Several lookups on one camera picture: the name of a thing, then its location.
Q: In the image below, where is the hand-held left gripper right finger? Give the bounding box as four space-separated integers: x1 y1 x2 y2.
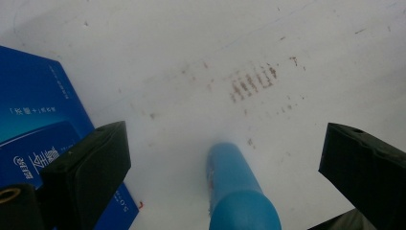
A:
318 122 406 230

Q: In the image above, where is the blue plastic bottle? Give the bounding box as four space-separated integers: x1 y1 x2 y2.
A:
205 142 283 230

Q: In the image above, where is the blue printed box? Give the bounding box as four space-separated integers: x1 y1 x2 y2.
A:
0 45 140 230

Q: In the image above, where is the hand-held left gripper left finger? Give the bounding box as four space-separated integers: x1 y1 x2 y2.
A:
37 120 132 230

